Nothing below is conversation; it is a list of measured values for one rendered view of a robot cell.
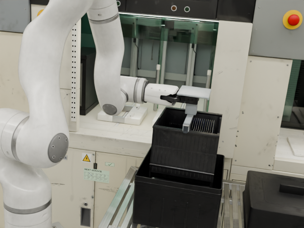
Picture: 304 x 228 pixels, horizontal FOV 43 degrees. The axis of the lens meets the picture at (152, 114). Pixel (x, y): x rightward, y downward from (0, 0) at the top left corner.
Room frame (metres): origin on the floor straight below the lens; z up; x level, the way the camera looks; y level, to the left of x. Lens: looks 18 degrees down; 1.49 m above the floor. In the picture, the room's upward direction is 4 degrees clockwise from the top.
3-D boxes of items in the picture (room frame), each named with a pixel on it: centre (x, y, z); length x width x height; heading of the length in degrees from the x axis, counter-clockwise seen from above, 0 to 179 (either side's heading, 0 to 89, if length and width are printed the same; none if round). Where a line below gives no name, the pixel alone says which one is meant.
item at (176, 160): (1.20, -0.12, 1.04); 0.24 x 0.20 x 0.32; 169
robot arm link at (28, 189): (0.90, 0.33, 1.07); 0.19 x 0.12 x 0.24; 63
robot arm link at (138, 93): (1.24, 0.04, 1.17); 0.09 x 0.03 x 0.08; 169
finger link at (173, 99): (1.18, -0.05, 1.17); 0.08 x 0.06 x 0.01; 20
